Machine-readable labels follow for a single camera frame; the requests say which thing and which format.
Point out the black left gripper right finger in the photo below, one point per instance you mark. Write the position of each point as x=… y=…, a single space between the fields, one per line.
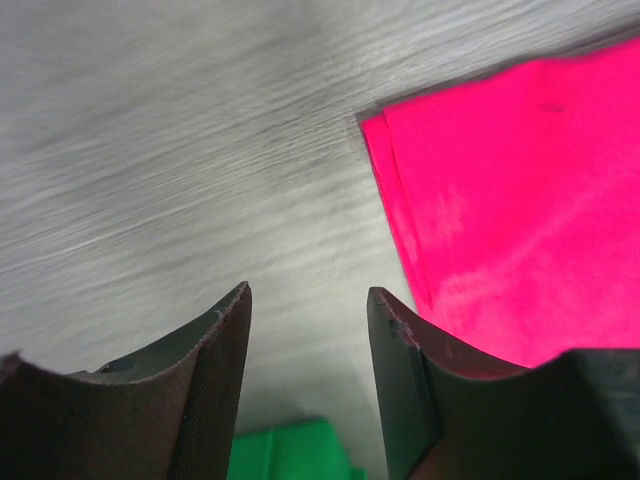
x=451 y=411

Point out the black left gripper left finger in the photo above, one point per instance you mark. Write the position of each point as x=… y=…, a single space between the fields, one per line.
x=165 y=411

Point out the hot pink t shirt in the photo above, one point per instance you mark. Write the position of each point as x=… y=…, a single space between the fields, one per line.
x=513 y=202

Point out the green plastic bin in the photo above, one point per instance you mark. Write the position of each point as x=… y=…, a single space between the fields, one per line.
x=303 y=451

